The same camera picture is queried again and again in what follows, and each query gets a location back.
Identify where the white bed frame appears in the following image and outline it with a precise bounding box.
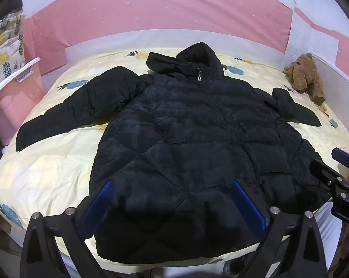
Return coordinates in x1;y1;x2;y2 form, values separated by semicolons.
64;29;349;177

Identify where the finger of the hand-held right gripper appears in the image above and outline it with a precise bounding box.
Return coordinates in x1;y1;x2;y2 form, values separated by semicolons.
331;148;349;166
309;159;346;186

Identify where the pineapple print cloth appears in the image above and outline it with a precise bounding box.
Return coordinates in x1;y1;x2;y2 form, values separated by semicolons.
0;14;26;94

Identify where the white foam sheet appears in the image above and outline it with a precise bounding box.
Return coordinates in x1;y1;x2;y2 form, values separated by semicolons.
281;5;340;70

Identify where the black puffer jacket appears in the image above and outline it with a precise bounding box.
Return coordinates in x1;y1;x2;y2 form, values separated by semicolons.
16;42;333;265

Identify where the yellow pineapple print bed sheet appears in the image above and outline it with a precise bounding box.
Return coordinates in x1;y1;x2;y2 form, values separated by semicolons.
0;48;349;267

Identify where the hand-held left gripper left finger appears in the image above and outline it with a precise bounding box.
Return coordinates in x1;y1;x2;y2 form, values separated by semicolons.
19;180;115;278

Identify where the brown teddy bear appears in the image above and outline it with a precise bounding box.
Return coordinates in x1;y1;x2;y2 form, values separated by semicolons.
283;53;326;106

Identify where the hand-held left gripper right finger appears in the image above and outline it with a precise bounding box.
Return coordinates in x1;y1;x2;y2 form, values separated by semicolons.
231;180;328;278

